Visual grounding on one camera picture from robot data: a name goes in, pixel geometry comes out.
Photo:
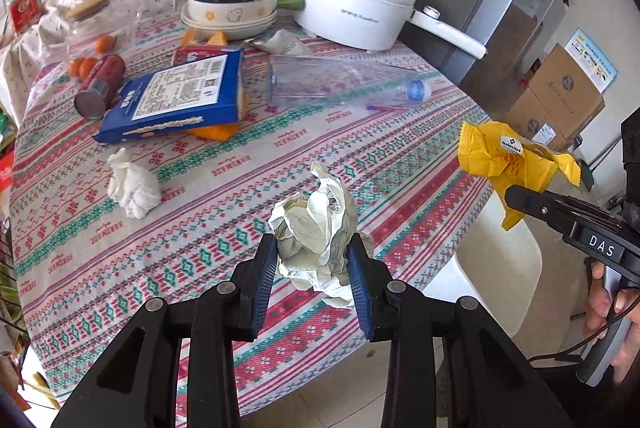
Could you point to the white paper ball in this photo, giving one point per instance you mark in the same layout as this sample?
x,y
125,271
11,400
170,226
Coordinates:
x,y
315,218

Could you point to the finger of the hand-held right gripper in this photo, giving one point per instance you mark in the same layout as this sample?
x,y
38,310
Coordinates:
x,y
535,203

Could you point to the person's right hand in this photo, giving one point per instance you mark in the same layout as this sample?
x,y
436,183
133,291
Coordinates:
x,y
596,303

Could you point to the red white packet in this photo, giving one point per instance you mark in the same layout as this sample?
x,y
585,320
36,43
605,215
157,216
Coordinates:
x,y
197,55

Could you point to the blue cardboard box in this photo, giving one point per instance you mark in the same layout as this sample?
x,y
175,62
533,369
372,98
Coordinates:
x,y
170,98

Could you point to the crumpled white tissue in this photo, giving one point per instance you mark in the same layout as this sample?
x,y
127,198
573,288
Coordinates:
x,y
132,190

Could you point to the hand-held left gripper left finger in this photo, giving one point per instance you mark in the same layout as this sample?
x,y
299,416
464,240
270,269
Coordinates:
x,y
265,278

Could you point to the person's dark clothing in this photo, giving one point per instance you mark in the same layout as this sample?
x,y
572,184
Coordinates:
x,y
590,405

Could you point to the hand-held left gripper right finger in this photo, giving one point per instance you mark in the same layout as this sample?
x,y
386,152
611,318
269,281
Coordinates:
x,y
360,288

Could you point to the tangerine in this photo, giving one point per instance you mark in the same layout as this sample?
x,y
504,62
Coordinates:
x,y
73,67
105,42
88,66

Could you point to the glass jar wooden lid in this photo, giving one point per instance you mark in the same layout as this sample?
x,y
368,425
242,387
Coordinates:
x,y
92,8

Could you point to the red green patterned tablecloth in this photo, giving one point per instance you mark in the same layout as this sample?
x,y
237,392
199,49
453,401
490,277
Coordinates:
x,y
210,188

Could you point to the white electric pot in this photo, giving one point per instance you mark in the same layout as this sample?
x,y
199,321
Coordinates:
x,y
350,3

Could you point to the white plastic chair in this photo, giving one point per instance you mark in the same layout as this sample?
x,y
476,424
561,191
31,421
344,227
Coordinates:
x,y
500,268

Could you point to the blue white wall notice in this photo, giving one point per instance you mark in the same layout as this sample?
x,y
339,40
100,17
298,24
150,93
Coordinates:
x,y
592,58

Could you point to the red milk can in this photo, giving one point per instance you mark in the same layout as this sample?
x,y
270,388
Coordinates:
x,y
102,81

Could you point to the broom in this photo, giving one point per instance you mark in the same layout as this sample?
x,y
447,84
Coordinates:
x,y
586,174

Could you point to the orange snack packet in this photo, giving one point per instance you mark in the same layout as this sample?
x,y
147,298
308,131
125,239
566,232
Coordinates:
x,y
207,39
215,132

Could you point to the yellow snack wrapper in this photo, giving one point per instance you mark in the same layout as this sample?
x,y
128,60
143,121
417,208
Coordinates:
x,y
495,153

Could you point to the white dish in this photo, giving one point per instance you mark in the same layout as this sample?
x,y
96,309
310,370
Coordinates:
x,y
225,31

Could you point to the clear plastic bottle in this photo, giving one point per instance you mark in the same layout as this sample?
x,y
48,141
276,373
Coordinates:
x,y
325,78

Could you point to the crumpled grey plastic wrapper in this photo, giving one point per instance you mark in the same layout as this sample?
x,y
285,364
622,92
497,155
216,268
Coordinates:
x,y
280,42

